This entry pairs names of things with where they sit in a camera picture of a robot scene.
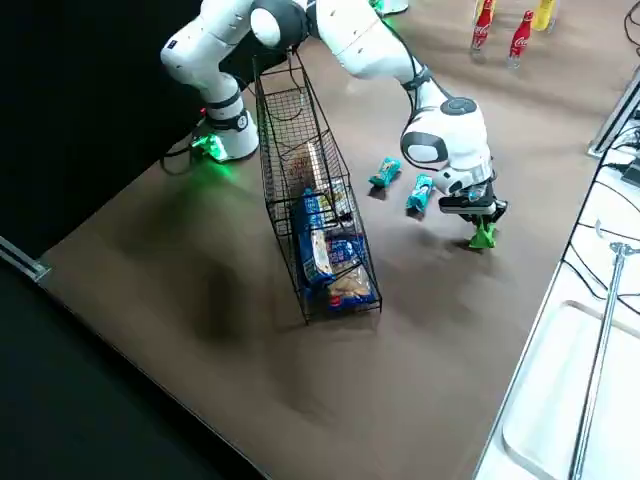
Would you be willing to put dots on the white plastic tray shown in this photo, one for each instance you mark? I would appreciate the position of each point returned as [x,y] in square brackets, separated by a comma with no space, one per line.
[545,425]

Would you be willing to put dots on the red cola bottle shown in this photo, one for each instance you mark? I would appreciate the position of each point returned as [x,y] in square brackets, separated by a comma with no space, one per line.
[482,25]
[521,40]

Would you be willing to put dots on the teal chips packet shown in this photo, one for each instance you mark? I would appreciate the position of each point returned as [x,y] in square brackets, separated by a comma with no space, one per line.
[386,172]
[419,192]

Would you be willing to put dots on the brown snack box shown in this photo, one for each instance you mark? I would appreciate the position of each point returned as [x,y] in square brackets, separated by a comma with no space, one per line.
[302,167]

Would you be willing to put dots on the blue white patterned snack packet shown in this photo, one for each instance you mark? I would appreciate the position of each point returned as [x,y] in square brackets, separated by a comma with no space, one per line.
[345,250]

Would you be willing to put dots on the silver aluminium post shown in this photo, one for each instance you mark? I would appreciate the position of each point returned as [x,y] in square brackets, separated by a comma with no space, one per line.
[612,120]

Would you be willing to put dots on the blue and white cracker packet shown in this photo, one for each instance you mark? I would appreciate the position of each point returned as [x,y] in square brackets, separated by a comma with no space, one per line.
[340,197]

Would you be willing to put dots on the silver metal stand rod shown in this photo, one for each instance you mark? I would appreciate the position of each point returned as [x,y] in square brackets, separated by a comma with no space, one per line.
[601,350]

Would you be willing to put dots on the long dark blue snack packet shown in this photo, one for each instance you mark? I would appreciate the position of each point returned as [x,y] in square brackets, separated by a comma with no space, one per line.
[307,250]

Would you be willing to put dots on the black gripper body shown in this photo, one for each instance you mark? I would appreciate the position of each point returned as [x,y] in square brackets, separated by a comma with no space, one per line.
[475,206]

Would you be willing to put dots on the white side table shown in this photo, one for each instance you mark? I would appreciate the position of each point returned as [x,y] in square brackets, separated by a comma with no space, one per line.
[590,280]

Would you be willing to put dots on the black adapter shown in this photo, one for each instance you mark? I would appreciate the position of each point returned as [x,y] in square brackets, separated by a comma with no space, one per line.
[632,172]

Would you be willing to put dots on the green chips packet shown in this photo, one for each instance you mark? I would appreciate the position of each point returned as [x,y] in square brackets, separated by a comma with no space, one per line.
[482,240]

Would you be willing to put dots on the silver aluminium corner rail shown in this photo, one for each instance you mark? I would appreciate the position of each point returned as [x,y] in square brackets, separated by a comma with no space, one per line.
[30,265]

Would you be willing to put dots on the blue biscuit packet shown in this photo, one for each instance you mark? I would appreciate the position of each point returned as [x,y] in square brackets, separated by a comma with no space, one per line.
[350,290]

